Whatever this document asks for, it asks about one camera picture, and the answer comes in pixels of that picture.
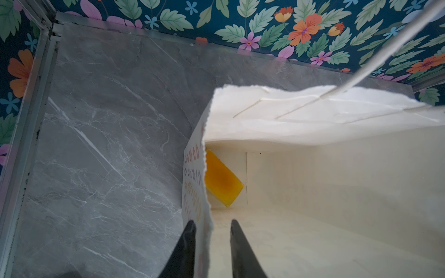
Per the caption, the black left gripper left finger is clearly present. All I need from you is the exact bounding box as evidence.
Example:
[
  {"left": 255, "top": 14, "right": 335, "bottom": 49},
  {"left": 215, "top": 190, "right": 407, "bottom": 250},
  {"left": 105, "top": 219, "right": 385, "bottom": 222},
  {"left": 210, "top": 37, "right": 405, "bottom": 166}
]
[{"left": 158, "top": 220, "right": 197, "bottom": 278}]

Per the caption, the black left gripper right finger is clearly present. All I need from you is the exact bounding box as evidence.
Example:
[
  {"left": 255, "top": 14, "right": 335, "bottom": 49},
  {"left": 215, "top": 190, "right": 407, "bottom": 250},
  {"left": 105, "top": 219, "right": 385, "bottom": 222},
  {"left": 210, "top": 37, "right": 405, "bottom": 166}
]
[{"left": 230, "top": 219, "right": 267, "bottom": 278}]

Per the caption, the yellow loaf fake bread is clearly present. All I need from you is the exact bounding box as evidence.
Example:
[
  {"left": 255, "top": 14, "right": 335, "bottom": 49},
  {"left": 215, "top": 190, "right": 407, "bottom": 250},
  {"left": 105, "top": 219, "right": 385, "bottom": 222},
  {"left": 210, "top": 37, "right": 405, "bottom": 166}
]
[{"left": 205, "top": 149, "right": 244, "bottom": 207}]

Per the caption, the white printed paper bag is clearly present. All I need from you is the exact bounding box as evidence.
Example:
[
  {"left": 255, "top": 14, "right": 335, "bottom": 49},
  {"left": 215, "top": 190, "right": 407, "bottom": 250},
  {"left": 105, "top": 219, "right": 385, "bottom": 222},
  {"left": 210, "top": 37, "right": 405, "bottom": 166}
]
[{"left": 182, "top": 1, "right": 445, "bottom": 278}]

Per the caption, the aluminium frame corner post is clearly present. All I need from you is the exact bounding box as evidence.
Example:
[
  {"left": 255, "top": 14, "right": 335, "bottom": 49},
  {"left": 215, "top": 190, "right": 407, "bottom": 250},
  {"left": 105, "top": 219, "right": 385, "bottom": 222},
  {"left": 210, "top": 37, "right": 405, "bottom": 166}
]
[{"left": 0, "top": 0, "right": 61, "bottom": 278}]

